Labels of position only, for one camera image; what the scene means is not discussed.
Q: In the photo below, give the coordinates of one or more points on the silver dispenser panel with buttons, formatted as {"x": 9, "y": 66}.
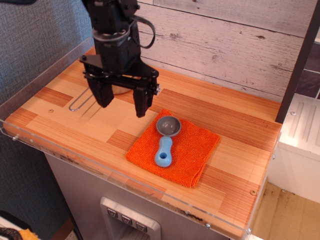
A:
{"x": 128, "y": 220}

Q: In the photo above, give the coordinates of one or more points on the black and yellow object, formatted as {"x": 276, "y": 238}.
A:
{"x": 12, "y": 228}

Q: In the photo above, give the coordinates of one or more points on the white toy appliance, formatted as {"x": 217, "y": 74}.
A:
{"x": 295, "y": 163}

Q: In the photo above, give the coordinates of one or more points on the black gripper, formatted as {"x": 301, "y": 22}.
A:
{"x": 118, "y": 62}

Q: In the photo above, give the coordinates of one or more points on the dark right vertical post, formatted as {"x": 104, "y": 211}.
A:
{"x": 302, "y": 58}

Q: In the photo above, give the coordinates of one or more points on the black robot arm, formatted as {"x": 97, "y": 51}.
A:
{"x": 114, "y": 17}

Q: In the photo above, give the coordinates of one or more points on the grey toy fridge cabinet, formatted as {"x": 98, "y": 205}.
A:
{"x": 83, "y": 191}

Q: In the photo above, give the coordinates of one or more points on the steel pan with wire handle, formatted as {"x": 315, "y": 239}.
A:
{"x": 87, "y": 95}

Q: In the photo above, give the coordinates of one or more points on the blue spoon with grey bowl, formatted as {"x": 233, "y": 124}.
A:
{"x": 168, "y": 127}

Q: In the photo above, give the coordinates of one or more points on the orange knitted cloth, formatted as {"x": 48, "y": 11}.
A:
{"x": 191, "y": 149}

